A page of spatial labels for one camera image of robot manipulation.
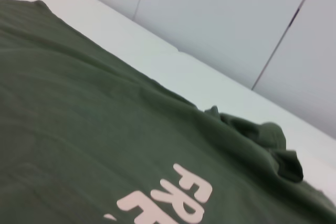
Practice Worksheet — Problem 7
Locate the dark green FREE! t-shirt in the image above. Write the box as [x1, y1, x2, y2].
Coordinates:
[0, 0, 336, 224]

